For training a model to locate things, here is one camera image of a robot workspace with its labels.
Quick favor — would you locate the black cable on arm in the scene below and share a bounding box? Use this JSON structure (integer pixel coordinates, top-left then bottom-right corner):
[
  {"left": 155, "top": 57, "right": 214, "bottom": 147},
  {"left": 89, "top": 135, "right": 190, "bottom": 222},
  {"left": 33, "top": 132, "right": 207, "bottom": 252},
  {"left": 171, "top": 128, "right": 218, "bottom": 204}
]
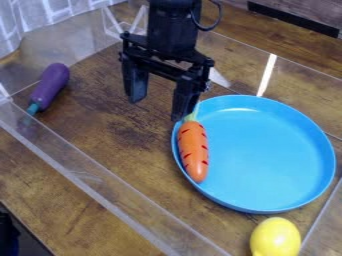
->
[{"left": 191, "top": 0, "right": 223, "bottom": 33}]

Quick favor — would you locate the purple toy eggplant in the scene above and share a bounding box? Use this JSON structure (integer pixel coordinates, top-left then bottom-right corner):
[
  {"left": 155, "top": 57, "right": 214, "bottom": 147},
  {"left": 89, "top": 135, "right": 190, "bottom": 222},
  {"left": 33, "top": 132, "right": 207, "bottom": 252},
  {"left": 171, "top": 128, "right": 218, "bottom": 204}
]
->
[{"left": 27, "top": 63, "right": 69, "bottom": 115}]

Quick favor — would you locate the blue plastic plate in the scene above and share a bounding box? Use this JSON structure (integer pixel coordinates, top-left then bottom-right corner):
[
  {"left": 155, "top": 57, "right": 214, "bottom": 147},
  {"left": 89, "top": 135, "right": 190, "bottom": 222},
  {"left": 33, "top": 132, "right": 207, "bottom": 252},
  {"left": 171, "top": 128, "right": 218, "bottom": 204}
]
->
[{"left": 190, "top": 95, "right": 337, "bottom": 214}]

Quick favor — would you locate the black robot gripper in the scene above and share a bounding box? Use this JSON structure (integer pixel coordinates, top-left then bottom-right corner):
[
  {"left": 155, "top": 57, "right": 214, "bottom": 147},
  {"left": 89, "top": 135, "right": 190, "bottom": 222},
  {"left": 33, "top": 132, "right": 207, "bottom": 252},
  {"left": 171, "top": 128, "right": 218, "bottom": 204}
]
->
[{"left": 120, "top": 0, "right": 215, "bottom": 122}]

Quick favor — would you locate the clear acrylic enclosure wall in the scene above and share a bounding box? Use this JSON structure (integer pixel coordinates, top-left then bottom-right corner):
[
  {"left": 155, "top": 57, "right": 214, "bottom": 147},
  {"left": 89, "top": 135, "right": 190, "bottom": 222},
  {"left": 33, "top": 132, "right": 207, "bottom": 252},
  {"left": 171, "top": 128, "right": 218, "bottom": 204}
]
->
[{"left": 0, "top": 6, "right": 342, "bottom": 256}]

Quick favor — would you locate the orange toy carrot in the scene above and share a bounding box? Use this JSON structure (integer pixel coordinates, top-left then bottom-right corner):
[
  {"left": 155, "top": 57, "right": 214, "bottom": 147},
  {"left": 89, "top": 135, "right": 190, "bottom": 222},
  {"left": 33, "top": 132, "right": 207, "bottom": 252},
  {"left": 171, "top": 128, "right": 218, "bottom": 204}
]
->
[{"left": 176, "top": 107, "right": 210, "bottom": 183}]

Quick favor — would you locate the clear acrylic corner bracket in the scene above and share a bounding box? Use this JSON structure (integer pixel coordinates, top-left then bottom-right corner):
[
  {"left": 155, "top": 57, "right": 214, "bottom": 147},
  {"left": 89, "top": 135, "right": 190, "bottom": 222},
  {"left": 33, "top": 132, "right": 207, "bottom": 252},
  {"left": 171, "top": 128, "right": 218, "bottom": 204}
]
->
[{"left": 101, "top": 4, "right": 148, "bottom": 39}]

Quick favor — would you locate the yellow toy lemon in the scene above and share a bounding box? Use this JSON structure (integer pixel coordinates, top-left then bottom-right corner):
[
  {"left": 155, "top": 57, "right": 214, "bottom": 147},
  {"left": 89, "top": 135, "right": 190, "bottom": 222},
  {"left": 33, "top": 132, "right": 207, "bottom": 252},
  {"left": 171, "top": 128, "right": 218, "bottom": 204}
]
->
[{"left": 250, "top": 217, "right": 302, "bottom": 256}]

